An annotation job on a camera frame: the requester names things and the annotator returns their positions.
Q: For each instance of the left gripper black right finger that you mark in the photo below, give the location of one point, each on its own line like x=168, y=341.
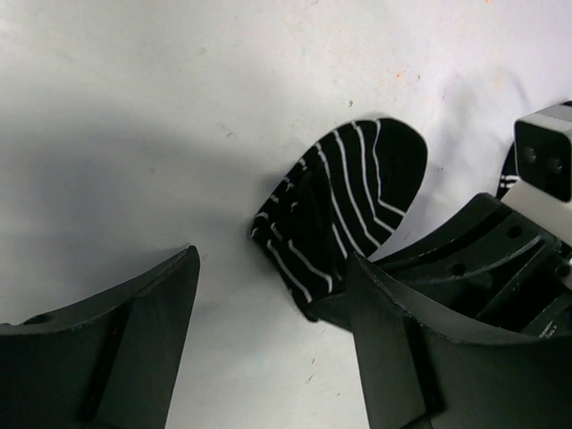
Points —
x=423, y=365

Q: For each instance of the black sock thin white stripes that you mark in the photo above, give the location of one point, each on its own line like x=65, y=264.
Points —
x=346, y=195

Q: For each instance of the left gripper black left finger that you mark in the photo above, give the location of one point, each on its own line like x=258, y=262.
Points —
x=108, y=361

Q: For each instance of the black ankle sock white cuff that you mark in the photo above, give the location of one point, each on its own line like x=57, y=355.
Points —
x=508, y=175

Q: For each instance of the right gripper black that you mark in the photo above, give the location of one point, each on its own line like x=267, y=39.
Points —
x=490, y=264

